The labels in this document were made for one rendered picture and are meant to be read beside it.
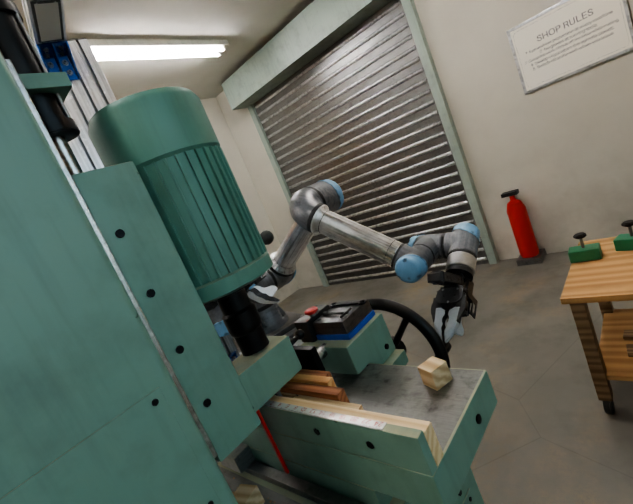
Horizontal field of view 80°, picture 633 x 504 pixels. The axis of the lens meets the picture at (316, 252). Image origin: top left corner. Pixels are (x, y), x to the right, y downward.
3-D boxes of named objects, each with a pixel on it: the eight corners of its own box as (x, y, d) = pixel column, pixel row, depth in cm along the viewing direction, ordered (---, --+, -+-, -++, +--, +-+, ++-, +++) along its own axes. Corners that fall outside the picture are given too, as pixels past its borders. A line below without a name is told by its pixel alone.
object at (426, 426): (444, 454, 47) (431, 421, 46) (438, 467, 45) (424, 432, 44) (205, 399, 89) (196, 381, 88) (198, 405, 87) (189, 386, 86)
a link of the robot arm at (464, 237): (454, 239, 115) (484, 236, 110) (449, 268, 109) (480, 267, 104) (447, 221, 110) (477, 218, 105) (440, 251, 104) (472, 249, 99)
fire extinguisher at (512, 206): (546, 253, 310) (525, 185, 300) (542, 263, 297) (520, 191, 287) (523, 257, 323) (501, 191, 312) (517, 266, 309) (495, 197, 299)
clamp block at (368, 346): (398, 348, 82) (383, 311, 80) (365, 388, 72) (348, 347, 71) (346, 347, 92) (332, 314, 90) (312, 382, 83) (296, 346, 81)
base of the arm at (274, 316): (247, 333, 151) (236, 311, 149) (278, 314, 158) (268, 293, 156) (262, 339, 138) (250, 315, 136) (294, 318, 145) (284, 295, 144)
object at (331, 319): (375, 314, 80) (366, 291, 79) (347, 343, 73) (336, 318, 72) (331, 317, 90) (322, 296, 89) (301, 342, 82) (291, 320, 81)
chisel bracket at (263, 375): (306, 375, 69) (288, 334, 68) (251, 429, 60) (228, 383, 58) (281, 372, 75) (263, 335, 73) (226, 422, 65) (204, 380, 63)
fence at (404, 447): (438, 467, 45) (422, 429, 44) (432, 478, 44) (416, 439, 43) (198, 405, 87) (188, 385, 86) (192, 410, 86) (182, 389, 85)
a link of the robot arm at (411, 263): (275, 191, 114) (428, 260, 94) (297, 182, 122) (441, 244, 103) (271, 224, 120) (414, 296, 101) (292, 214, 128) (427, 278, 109)
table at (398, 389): (515, 366, 66) (505, 335, 65) (452, 518, 45) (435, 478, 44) (290, 355, 109) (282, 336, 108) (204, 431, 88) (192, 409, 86)
